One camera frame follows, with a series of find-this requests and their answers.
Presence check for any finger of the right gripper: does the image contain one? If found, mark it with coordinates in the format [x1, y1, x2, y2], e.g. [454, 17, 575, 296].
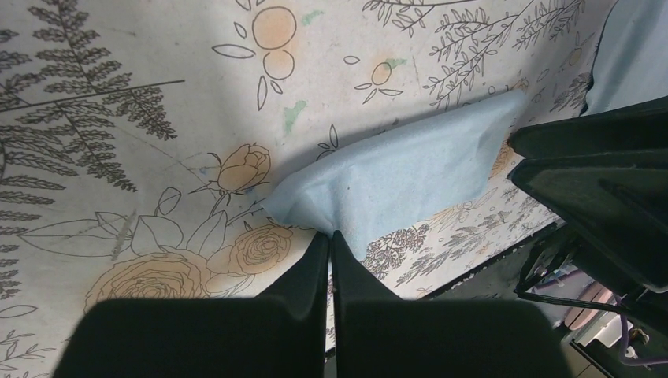
[509, 151, 667, 292]
[508, 97, 667, 159]

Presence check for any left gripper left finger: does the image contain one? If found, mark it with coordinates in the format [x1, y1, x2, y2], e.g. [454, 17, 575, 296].
[54, 233, 329, 377]

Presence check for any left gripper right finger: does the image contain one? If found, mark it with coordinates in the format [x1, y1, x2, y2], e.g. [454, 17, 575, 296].
[330, 232, 571, 377]

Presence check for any small light blue cloth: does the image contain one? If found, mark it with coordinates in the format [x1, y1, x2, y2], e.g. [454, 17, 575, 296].
[263, 90, 527, 260]

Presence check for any large light blue cloth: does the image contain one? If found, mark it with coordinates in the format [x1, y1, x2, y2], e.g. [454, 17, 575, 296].
[584, 0, 667, 116]

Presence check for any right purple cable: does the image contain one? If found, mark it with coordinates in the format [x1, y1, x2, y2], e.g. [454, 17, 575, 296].
[615, 297, 668, 367]

